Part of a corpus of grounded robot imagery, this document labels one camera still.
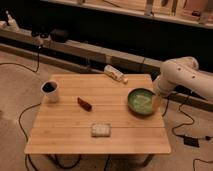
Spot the green ceramic bowl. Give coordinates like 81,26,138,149
127,88,155,116

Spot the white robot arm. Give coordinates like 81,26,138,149
153,56,213,102

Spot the white plastic bottle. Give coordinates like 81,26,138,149
104,65,128,84

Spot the red brown sausage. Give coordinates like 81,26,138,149
77,97,92,111

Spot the wooden table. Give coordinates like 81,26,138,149
25,74,171,154

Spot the white sponge block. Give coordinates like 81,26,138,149
91,123,111,137

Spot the dark box on ledge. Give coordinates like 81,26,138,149
50,29,69,43

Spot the black power adapter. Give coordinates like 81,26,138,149
184,137,199,147

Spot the black cable left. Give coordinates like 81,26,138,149
18,102,43,171

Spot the black cable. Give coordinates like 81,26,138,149
18,102,43,171
162,94,213,141

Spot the black cable right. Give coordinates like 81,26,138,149
162,94,213,141

